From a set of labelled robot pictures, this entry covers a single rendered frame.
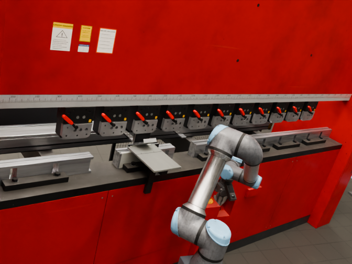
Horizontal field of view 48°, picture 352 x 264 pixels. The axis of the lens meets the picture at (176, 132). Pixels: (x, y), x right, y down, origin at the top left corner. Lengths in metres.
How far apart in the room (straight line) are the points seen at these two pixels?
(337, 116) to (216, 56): 1.85
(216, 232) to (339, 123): 2.38
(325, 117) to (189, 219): 2.44
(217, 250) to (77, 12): 1.15
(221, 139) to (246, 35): 0.84
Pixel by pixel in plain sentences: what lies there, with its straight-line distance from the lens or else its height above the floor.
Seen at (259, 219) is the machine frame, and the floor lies 0.26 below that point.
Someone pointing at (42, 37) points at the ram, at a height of 1.57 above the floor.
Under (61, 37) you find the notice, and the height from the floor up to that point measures 1.57.
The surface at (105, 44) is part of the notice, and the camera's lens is 1.83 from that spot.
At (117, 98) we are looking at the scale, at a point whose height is 1.30.
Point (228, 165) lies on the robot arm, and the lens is 2.13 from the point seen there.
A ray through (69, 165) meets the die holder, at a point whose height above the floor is 0.94.
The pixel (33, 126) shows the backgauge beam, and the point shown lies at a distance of 2.28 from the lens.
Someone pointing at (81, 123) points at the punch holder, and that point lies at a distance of 1.93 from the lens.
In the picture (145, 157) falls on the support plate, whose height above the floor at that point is 1.00.
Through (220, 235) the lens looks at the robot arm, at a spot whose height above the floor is 1.00.
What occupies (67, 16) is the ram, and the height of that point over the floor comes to 1.66.
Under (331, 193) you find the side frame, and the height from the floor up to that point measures 0.41.
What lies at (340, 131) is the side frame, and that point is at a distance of 3.85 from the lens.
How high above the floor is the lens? 1.95
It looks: 22 degrees down
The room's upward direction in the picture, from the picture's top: 15 degrees clockwise
